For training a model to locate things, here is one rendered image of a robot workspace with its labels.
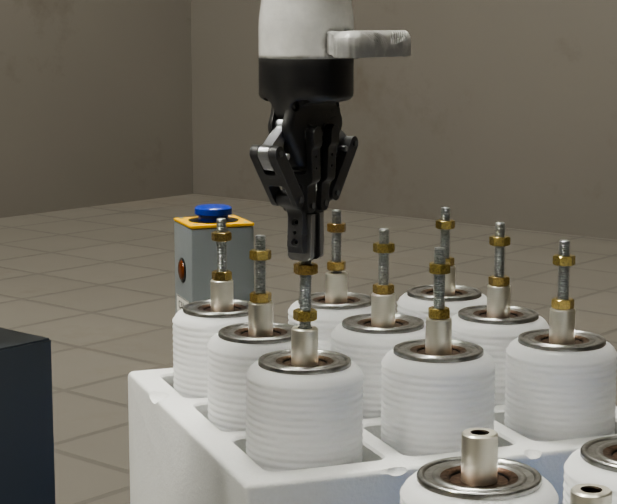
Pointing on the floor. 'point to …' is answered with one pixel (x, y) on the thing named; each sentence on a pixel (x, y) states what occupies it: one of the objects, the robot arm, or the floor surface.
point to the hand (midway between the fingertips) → (305, 235)
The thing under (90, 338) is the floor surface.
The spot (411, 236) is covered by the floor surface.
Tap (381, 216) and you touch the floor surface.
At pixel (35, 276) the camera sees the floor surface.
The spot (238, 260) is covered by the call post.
